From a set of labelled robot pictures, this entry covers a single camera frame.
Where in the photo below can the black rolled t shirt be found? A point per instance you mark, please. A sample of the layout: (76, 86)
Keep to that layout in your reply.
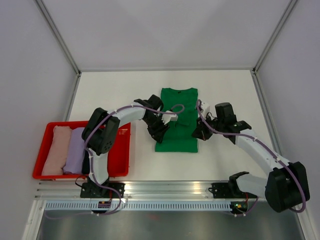
(85, 164)

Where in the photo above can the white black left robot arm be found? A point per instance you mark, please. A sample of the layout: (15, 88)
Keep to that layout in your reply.
(100, 134)

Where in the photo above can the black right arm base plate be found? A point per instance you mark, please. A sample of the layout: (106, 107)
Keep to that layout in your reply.
(221, 190)

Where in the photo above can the green t shirt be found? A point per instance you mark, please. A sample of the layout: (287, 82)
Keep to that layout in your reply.
(178, 138)

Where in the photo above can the pink rolled t shirt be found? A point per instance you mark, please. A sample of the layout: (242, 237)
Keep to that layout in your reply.
(58, 152)

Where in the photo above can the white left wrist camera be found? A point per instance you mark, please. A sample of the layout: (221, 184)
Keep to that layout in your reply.
(169, 116)

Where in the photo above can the white slotted cable duct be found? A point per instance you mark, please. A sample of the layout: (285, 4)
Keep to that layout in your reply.
(139, 205)

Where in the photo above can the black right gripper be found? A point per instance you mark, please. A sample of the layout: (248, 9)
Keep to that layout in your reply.
(200, 132)

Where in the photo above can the aluminium frame post left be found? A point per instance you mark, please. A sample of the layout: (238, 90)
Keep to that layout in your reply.
(40, 4)

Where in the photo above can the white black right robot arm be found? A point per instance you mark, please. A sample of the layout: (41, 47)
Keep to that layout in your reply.
(285, 186)

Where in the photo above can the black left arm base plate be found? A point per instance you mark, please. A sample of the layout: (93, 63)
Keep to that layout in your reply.
(117, 191)

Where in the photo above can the aluminium frame post right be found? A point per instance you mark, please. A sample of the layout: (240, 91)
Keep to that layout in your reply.
(275, 34)

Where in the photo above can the lavender rolled t shirt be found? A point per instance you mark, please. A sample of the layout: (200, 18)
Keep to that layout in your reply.
(75, 153)

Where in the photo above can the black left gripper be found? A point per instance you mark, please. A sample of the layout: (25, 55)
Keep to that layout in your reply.
(158, 134)

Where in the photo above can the red plastic bin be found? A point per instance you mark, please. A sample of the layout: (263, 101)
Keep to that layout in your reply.
(118, 156)

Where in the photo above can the aluminium mounting rail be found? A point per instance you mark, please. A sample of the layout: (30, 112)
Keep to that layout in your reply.
(133, 190)

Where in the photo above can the aluminium frame post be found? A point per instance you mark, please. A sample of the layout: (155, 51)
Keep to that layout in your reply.
(40, 4)
(275, 34)

